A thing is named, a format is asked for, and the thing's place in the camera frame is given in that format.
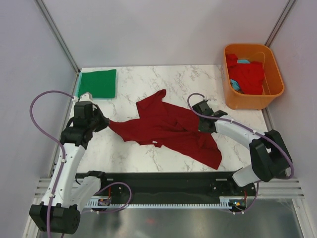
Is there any dark red t shirt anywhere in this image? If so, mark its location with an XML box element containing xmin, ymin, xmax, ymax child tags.
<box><xmin>109</xmin><ymin>89</ymin><xmax>222</xmax><ymax>170</ymax></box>

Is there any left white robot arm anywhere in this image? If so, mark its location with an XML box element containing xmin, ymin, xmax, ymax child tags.
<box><xmin>29</xmin><ymin>101</ymin><xmax>109</xmax><ymax>235</ymax></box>

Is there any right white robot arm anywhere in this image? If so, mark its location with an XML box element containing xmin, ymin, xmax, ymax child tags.
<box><xmin>189</xmin><ymin>100</ymin><xmax>294</xmax><ymax>195</ymax></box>

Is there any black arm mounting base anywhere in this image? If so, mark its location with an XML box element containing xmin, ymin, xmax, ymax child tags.
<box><xmin>76</xmin><ymin>172</ymin><xmax>257</xmax><ymax>205</ymax></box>

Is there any folded green t shirt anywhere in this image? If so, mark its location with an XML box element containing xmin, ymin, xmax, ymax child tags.
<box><xmin>79</xmin><ymin>69</ymin><xmax>117</xmax><ymax>99</ymax></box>

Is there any folded teal t shirt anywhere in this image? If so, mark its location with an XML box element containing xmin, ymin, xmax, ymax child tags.
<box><xmin>75</xmin><ymin>72</ymin><xmax>82</xmax><ymax>98</ymax></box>

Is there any light blue t shirt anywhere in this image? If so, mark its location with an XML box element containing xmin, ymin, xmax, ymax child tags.
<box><xmin>230</xmin><ymin>59</ymin><xmax>250</xmax><ymax>92</ymax></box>

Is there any orange plastic basket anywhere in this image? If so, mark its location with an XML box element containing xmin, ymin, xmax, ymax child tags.
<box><xmin>222</xmin><ymin>43</ymin><xmax>285</xmax><ymax>110</ymax></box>

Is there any bright red t shirt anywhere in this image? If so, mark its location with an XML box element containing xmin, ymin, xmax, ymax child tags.
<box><xmin>226</xmin><ymin>54</ymin><xmax>265</xmax><ymax>95</ymax></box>

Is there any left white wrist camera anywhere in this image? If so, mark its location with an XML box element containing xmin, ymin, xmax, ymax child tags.
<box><xmin>72</xmin><ymin>92</ymin><xmax>93</xmax><ymax>103</ymax></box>

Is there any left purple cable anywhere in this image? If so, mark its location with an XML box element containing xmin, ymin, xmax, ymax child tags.
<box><xmin>29</xmin><ymin>90</ymin><xmax>132</xmax><ymax>238</ymax></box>

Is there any white slotted cable duct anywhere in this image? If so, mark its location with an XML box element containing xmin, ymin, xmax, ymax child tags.
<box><xmin>85</xmin><ymin>194</ymin><xmax>246</xmax><ymax>209</ymax></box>

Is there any aluminium rail profile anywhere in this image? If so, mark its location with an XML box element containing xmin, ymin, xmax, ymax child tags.
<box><xmin>34</xmin><ymin>178</ymin><xmax>305</xmax><ymax>199</ymax></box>

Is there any left aluminium frame post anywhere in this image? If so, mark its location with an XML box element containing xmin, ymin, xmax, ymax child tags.
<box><xmin>34</xmin><ymin>0</ymin><xmax>80</xmax><ymax>75</ymax></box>

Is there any aluminium frame post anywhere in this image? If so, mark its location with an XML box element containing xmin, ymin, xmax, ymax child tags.
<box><xmin>265</xmin><ymin>0</ymin><xmax>297</xmax><ymax>48</ymax></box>
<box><xmin>34</xmin><ymin>0</ymin><xmax>80</xmax><ymax>75</ymax></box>

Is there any right aluminium frame post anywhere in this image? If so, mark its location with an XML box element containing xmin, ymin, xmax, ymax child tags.
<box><xmin>265</xmin><ymin>0</ymin><xmax>297</xmax><ymax>48</ymax></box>

